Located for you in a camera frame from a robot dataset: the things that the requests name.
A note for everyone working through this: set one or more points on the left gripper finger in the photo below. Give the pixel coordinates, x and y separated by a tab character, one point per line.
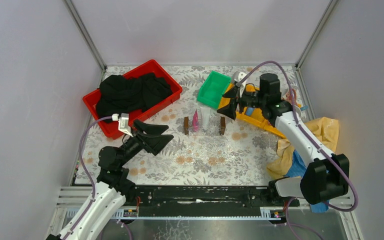
154	144
150	129

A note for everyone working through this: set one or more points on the clear acrylic toiletry tray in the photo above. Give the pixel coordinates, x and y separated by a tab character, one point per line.
212	127

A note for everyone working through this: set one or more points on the red plastic bin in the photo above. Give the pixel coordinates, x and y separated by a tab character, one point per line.
91	99

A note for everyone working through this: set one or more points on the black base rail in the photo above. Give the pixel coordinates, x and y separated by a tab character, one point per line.
201	201

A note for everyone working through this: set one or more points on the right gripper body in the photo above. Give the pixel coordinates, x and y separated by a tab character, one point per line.
250	99

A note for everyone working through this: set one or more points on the blue toothpaste tube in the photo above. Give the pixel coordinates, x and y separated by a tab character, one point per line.
249	111

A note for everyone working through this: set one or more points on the blue cloth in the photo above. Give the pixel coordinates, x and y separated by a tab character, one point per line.
298	169

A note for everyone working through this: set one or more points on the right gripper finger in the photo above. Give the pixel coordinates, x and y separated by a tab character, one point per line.
232	92
229	110

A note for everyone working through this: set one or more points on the orange bin with toothpastes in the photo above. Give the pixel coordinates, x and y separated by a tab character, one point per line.
255	119

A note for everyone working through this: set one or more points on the white toothpaste tube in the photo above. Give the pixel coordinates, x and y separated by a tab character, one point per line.
205	117

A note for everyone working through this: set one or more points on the green plastic bin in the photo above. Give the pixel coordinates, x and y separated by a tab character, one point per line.
211	91

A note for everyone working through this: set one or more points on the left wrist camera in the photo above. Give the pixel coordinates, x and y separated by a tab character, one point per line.
123	123

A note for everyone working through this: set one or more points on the pink toothpaste tube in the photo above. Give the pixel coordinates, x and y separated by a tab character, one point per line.
195	121

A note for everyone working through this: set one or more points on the black cloth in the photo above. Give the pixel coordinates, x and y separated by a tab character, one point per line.
125	95

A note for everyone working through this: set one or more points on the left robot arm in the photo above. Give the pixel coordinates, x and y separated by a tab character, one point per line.
112	188

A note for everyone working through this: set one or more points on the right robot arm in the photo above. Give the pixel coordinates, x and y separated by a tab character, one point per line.
326	174

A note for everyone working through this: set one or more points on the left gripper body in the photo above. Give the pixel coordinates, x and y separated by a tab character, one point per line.
140	137

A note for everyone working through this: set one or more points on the white ceramic cup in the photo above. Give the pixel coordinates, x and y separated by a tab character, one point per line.
292	99

